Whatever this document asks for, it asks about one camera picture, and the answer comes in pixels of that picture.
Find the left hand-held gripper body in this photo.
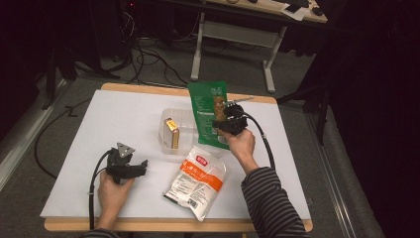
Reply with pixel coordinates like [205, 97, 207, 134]
[105, 142, 144, 185]

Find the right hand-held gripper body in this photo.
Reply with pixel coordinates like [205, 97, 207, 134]
[219, 95, 255, 137]

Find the green food packet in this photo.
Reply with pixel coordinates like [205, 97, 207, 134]
[186, 80, 232, 151]

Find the clear plastic container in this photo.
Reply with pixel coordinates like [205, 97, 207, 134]
[157, 107, 231, 157]

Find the small red and yellow box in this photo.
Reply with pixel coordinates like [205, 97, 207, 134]
[163, 117, 181, 150]

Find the person's right hand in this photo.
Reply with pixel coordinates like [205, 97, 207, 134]
[219, 128, 261, 175]

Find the person's left hand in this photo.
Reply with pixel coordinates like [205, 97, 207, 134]
[96, 171, 136, 223]

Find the white table cover sheet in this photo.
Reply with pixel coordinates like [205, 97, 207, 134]
[40, 88, 312, 220]

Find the white and orange packet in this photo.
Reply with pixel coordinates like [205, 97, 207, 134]
[162, 146, 228, 223]

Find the wooden desk with white legs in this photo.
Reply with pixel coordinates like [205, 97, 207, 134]
[157, 0, 330, 94]

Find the black floor stand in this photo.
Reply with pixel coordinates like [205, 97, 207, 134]
[41, 0, 122, 111]
[276, 80, 335, 147]

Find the white paper sheet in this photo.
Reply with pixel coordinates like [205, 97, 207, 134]
[279, 2, 311, 22]

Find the black device on desk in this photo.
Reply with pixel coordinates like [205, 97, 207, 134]
[284, 0, 311, 14]

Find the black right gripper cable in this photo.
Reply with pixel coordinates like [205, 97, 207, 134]
[243, 112, 276, 171]

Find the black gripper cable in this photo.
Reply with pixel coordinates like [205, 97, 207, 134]
[243, 112, 276, 171]
[87, 149, 114, 231]

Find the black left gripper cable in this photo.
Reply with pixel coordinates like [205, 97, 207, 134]
[87, 149, 114, 231]

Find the long black floor cable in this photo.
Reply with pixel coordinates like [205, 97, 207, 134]
[34, 98, 93, 180]

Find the tangle of black floor cables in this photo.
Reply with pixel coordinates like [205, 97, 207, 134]
[119, 11, 200, 91]

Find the metal floor rail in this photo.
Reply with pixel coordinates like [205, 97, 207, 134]
[304, 104, 359, 238]
[0, 78, 68, 192]

